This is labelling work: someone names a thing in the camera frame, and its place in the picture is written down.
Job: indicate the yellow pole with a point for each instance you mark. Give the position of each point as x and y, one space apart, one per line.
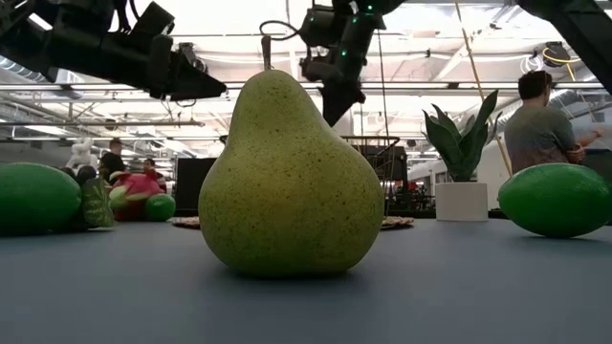
480 86

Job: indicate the pink dragon fruit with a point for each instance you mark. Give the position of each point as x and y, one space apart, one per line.
131 191

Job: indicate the person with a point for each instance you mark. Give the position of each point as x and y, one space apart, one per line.
112 162
154 169
538 134

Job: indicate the green lime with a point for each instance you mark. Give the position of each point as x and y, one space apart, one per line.
33 198
557 200
161 208

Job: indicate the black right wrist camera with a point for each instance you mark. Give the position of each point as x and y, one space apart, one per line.
318 26

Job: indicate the round woven straw mat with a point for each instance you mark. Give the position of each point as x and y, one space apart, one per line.
397 222

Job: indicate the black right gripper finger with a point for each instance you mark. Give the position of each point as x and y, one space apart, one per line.
337 105

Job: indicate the green leafy plant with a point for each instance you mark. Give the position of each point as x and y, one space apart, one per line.
459 143

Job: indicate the white figure statue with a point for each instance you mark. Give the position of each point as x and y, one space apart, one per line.
82 153

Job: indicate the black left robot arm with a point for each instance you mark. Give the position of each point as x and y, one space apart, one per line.
72 43

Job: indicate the yellow-green pear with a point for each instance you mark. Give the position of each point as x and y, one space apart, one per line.
287 191

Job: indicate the white plant pot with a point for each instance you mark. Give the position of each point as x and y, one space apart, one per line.
461 200

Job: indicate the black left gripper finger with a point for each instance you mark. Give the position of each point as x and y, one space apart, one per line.
191 83

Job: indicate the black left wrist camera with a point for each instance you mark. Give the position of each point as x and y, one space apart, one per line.
150 21

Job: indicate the black grape bunch with leaf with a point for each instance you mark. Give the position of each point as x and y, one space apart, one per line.
98 205

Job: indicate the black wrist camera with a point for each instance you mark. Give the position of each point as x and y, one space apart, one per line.
150 21
318 26

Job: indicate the black partition screen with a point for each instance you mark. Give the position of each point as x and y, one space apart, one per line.
191 184

